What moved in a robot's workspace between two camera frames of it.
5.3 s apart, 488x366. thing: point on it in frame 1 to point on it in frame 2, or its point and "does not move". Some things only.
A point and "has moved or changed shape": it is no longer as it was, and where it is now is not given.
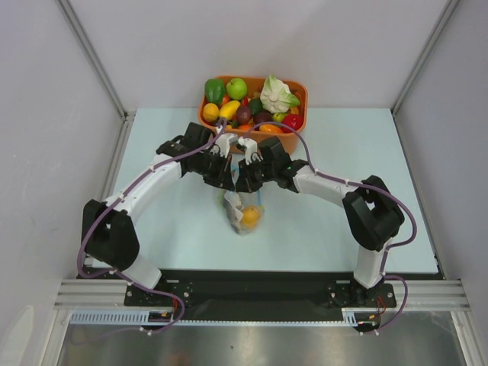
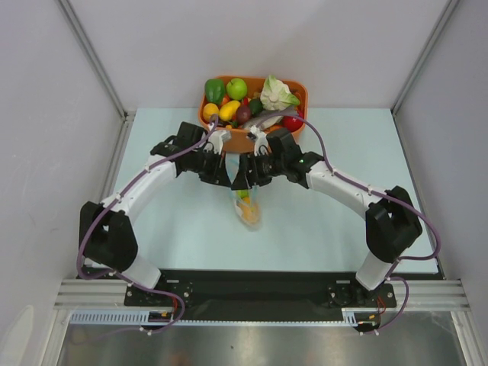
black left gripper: x=223 y=178 does not move
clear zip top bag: x=244 y=210 has moved or changed shape
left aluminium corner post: x=101 y=72 does not move
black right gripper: x=248 y=175 does not move
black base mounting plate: x=263 y=296 does not move
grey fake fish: x=234 y=209 to x=270 y=118
